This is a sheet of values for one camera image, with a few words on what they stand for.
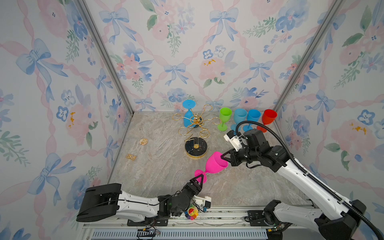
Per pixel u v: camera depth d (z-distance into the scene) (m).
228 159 0.67
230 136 0.64
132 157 0.95
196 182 0.66
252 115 0.99
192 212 0.75
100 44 0.81
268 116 0.97
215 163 0.64
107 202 0.48
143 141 1.03
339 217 0.39
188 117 0.78
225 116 1.00
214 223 0.73
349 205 0.39
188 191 0.66
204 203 0.66
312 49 0.83
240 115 0.98
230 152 0.65
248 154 0.59
